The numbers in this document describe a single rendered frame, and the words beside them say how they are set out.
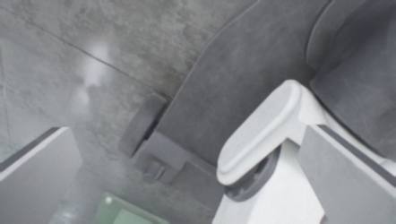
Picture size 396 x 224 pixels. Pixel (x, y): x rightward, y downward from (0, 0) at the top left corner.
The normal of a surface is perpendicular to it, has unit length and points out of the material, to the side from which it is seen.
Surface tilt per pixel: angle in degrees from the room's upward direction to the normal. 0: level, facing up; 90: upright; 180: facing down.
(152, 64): 0
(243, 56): 0
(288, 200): 40
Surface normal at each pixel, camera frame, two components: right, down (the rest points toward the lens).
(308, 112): 0.34, -0.36
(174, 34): -0.21, 0.51
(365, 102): -0.68, 0.06
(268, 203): 0.16, -0.05
